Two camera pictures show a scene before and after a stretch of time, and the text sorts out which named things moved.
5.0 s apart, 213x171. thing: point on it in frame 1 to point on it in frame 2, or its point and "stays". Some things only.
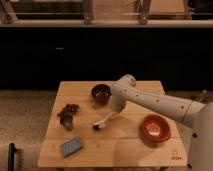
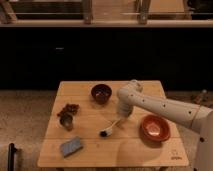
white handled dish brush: [101, 125] to [106, 132]
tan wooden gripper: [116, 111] to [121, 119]
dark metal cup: [66, 120] stays
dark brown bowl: [101, 93] stays
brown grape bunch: [69, 108] stays
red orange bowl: [155, 128] stays
